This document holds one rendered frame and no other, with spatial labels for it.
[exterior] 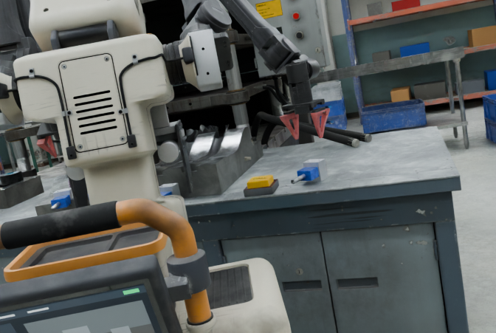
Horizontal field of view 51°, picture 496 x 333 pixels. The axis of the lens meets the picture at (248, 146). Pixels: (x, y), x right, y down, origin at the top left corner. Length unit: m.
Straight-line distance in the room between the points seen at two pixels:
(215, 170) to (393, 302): 0.60
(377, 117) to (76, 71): 4.35
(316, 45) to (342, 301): 1.13
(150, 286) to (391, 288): 0.95
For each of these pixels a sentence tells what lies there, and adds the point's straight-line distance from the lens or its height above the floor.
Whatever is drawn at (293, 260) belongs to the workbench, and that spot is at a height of 0.59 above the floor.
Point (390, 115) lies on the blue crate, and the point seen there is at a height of 0.40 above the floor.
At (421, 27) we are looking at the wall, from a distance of 8.07.
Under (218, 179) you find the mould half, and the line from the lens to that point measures 1.46.
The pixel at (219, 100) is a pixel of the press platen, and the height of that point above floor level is 1.01.
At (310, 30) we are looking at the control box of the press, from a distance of 2.22.
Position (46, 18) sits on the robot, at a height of 1.30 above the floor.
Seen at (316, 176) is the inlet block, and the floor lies 0.82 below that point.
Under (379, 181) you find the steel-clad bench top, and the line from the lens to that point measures 1.33.
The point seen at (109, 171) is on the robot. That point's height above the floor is 0.99.
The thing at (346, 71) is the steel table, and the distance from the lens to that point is 4.93.
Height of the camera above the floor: 1.15
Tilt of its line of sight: 9 degrees down
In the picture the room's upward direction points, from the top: 11 degrees counter-clockwise
